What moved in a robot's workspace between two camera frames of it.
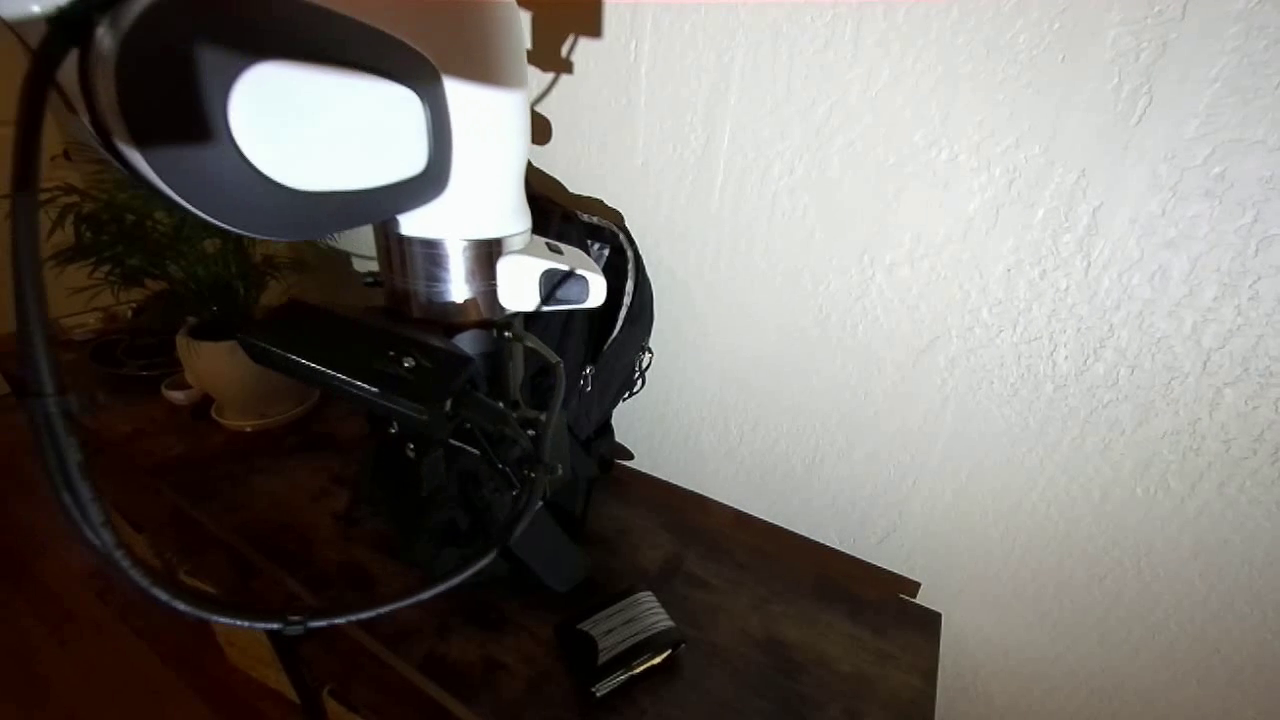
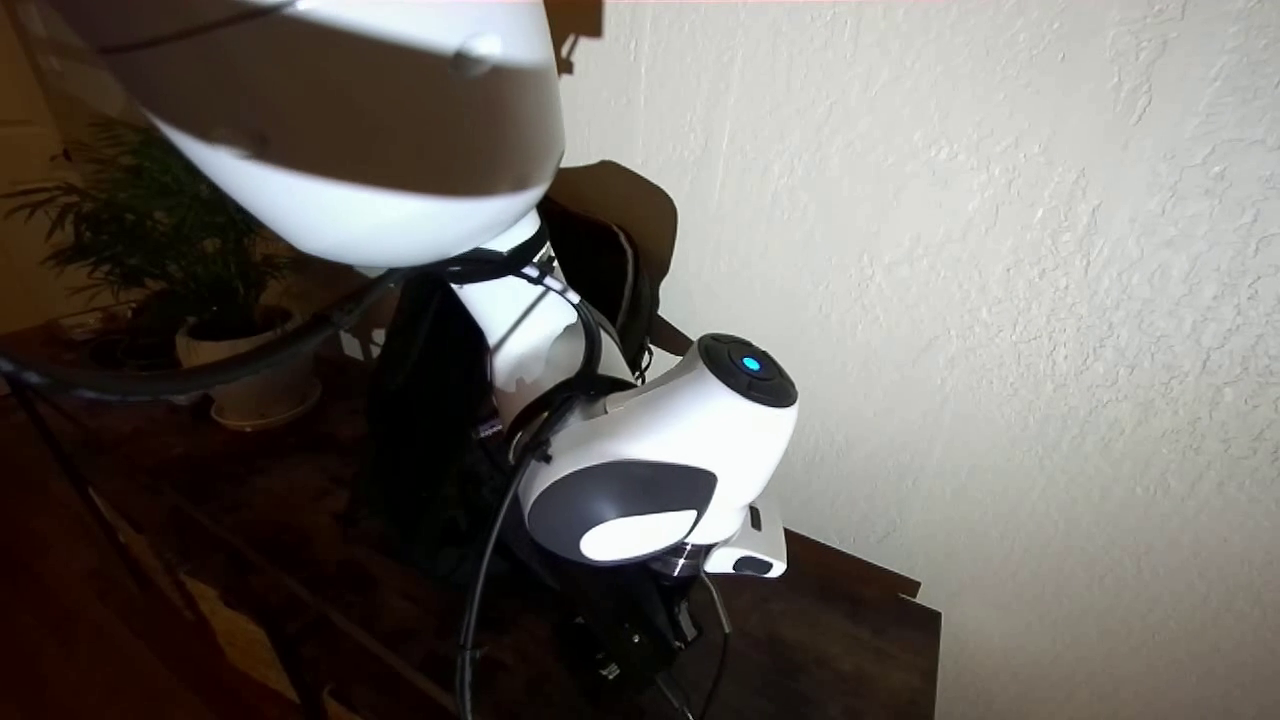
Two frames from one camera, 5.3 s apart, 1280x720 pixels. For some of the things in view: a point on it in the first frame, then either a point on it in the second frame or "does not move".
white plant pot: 232,381 does not move
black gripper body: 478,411 -> 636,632
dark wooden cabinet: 166,565 does not move
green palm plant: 118,262 does not move
